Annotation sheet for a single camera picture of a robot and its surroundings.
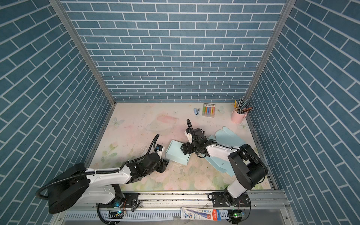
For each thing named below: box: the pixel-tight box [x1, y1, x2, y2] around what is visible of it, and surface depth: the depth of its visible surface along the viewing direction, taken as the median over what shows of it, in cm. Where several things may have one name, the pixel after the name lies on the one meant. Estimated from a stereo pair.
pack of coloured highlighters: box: [202, 103, 216, 119], surface depth 117 cm
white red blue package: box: [180, 207, 222, 221], surface depth 71 cm
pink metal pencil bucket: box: [230, 109, 248, 124], surface depth 107 cm
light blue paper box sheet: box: [165, 139, 192, 166], surface depth 89 cm
